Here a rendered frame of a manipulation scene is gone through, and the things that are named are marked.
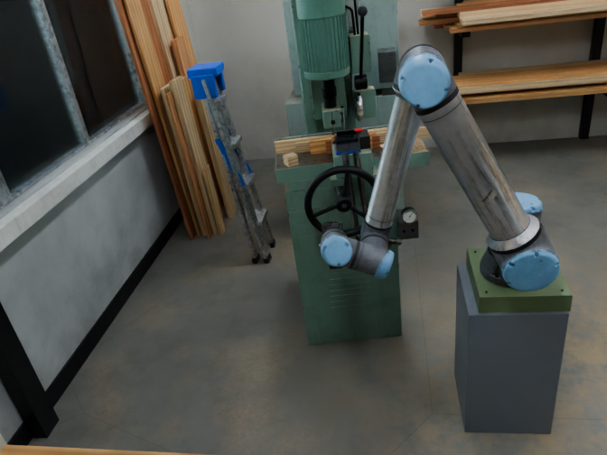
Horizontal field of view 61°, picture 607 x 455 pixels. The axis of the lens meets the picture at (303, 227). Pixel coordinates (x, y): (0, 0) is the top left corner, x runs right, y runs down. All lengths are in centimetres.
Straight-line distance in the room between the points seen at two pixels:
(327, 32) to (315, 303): 114
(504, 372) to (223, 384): 118
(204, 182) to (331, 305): 145
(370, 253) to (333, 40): 83
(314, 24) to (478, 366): 132
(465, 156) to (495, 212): 19
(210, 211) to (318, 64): 175
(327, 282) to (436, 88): 122
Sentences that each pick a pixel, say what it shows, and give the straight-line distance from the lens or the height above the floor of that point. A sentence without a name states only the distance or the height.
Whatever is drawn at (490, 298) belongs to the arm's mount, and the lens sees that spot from 175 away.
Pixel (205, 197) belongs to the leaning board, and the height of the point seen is 28.
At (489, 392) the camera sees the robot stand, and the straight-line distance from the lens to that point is 200.
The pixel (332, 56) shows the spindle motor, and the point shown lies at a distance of 199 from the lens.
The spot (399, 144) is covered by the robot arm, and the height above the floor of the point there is 112.
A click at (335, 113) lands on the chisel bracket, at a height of 106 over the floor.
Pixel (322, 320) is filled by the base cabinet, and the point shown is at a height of 14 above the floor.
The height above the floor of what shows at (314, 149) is 92.
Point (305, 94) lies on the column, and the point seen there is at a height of 109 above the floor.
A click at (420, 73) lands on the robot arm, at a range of 128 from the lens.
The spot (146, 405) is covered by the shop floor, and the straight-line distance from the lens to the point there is 245.
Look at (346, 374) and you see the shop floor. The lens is 235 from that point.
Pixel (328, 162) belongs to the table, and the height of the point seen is 90.
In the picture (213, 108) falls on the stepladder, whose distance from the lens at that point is 281.
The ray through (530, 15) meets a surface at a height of 107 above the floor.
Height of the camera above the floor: 165
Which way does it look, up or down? 28 degrees down
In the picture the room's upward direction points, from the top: 8 degrees counter-clockwise
